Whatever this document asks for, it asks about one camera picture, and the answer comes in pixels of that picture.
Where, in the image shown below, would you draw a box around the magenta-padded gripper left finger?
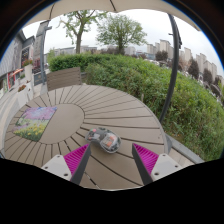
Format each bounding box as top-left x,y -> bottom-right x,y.
41,142 -> 92,186

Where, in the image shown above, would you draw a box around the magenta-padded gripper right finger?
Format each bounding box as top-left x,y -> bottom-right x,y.
130,142 -> 183,186

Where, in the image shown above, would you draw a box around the transparent computer mouse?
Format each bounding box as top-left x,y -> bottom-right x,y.
85,126 -> 122,155

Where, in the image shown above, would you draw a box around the flower print mouse pad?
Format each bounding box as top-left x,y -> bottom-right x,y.
12,106 -> 58,143

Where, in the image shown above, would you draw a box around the white planter with orange flowers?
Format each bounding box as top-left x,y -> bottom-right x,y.
16,84 -> 34,108

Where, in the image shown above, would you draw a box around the grey slatted chair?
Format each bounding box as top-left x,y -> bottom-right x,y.
45,66 -> 83,92

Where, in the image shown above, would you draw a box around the white planter with pink flowers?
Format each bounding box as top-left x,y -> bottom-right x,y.
21,58 -> 35,84

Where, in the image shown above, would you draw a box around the dark curved parasol pole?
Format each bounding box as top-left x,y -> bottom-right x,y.
158,13 -> 183,125

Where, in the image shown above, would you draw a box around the far apartment buildings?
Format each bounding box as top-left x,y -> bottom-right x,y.
49,38 -> 224,88

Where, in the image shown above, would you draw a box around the grey shopfront building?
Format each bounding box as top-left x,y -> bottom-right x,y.
0,29 -> 36,98

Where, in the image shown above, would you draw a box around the tall grey sign pillar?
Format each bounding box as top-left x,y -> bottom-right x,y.
33,20 -> 53,86

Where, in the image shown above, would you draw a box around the sparse-leaved tree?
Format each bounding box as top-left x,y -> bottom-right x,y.
57,9 -> 108,55

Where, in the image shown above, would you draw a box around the leafy round tree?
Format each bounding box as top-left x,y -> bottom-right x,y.
95,13 -> 148,56

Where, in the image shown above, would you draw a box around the beige parasol canopy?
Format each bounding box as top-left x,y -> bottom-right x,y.
24,0 -> 201,33

